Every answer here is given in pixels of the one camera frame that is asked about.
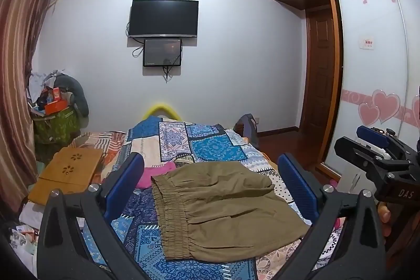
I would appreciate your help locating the black wall television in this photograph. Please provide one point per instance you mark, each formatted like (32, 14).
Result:
(163, 17)

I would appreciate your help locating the person's right hand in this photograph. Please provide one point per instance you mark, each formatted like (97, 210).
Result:
(384, 217)

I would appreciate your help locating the blue patchwork blanket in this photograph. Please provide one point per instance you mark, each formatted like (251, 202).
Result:
(213, 148)

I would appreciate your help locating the khaki pants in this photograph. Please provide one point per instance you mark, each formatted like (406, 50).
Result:
(226, 204)

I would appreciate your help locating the white heart-print sliding door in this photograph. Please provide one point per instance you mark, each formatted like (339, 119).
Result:
(370, 76)

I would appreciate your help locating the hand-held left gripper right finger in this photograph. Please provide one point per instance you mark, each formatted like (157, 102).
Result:
(297, 182)

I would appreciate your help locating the pink cloth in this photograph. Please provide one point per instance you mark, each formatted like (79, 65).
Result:
(157, 174)

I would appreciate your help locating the small white red sticker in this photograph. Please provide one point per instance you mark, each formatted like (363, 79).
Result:
(366, 43)

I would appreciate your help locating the brown wooden door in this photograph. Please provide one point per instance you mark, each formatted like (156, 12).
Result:
(323, 70)

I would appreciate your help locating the small black monitor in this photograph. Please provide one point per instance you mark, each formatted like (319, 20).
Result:
(162, 52)

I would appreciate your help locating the grey backpack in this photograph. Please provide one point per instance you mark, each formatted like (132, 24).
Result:
(247, 127)

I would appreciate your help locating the wooden lap desk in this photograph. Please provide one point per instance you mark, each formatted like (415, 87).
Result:
(65, 175)

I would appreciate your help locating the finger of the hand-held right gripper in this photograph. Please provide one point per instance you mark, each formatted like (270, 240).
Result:
(356, 152)
(372, 135)

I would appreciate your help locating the green patterned bag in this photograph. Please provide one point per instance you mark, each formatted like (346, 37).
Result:
(55, 129)

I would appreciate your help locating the white crumpled cloth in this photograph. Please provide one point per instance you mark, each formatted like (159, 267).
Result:
(39, 81)

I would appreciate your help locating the orange box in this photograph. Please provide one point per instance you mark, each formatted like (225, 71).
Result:
(55, 106)

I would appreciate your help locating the yellow bed board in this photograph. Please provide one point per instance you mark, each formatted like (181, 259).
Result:
(160, 106)

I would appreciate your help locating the striped curtain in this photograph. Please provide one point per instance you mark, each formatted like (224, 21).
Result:
(19, 70)

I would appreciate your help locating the small red box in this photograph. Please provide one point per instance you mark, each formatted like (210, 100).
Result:
(56, 93)

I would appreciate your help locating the striped bed sheet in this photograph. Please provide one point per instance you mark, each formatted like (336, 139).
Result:
(101, 140)

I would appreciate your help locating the pile of papers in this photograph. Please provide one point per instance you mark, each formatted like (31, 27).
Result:
(24, 234)

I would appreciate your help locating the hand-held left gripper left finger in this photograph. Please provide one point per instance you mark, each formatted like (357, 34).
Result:
(131, 175)

